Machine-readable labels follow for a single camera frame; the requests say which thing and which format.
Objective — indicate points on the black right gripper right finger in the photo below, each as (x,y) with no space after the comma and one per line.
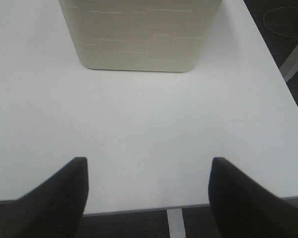
(244,209)

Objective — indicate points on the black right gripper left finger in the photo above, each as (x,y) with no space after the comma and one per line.
(53,209)

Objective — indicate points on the beige basket grey rim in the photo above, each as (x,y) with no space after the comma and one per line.
(141,35)

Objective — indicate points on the white table leg frame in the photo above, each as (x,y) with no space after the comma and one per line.
(176,223)

